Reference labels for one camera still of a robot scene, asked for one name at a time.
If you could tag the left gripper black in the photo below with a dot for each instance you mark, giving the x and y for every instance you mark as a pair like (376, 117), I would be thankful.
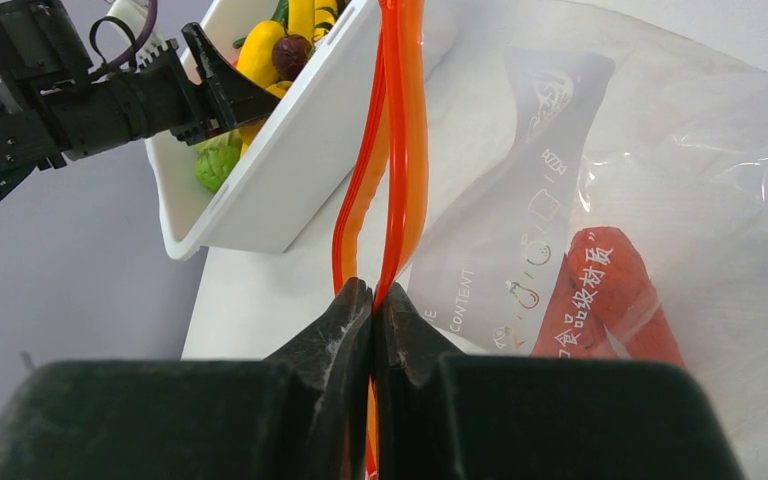
(159, 96)

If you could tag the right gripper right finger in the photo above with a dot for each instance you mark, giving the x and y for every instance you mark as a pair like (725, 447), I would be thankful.
(444, 414)

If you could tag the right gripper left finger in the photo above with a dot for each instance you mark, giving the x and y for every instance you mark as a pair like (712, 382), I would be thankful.
(299, 413)

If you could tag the clear zip bag red zipper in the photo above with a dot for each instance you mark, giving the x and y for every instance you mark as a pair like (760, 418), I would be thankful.
(547, 117)

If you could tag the yellow banana bunch toy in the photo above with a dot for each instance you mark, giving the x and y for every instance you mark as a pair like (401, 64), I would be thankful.
(312, 19)

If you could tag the yellow mango toy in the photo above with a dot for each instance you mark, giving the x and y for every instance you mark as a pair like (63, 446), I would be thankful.
(255, 57)

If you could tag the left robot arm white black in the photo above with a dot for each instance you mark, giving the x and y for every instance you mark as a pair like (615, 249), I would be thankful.
(57, 106)

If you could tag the white plastic bin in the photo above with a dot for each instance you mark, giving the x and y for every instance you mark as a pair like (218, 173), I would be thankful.
(304, 151)

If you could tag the green cabbage toy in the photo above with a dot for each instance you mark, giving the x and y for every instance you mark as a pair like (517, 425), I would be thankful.
(227, 139)
(214, 164)

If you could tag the green cabbage toy upper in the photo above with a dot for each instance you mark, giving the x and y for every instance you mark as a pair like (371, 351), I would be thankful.
(227, 139)

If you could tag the green cabbage toy lower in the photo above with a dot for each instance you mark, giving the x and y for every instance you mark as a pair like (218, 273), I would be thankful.
(214, 164)

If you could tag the dark purple plum toy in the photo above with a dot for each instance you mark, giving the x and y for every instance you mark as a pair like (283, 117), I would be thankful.
(290, 55)

